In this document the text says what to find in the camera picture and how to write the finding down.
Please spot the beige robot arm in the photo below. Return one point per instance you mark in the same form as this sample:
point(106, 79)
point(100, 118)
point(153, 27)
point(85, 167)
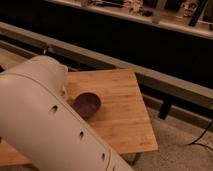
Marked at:
point(38, 122)

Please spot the dark purple bowl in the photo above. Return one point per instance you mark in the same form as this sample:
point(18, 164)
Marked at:
point(87, 104)

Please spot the black table leg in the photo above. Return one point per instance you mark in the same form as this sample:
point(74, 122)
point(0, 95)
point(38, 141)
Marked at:
point(165, 108)

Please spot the cluttered background shelf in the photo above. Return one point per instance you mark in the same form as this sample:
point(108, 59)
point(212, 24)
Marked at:
point(137, 11)

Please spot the long grey metal rail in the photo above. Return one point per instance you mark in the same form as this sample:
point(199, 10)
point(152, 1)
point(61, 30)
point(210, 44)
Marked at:
point(168, 84)

